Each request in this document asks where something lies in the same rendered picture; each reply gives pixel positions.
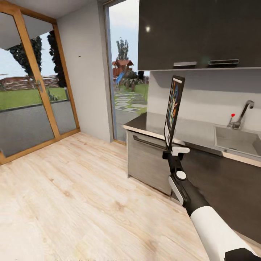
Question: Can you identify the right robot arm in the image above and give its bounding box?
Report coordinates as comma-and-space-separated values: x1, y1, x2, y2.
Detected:
162, 145, 261, 261

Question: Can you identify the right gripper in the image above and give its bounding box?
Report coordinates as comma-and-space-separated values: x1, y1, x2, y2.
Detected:
162, 145, 184, 164

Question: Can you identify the poster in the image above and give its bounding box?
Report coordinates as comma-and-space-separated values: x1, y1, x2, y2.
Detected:
164, 75, 185, 150

